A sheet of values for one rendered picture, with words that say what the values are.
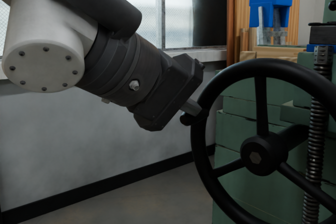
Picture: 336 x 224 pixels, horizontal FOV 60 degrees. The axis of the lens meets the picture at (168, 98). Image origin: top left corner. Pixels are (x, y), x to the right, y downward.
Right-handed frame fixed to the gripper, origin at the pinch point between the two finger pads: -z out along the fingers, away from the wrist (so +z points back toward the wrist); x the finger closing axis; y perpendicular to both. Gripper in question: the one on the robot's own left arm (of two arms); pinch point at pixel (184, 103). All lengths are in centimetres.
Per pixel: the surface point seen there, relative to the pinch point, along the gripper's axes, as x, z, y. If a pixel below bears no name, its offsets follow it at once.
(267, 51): 19.1, -34.3, 19.4
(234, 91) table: 5.6, -23.2, 11.0
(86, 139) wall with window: -72, -65, 97
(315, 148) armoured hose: 7.3, -15.0, -13.0
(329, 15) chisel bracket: 30.3, -24.9, 6.9
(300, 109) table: 10.6, -14.5, -7.4
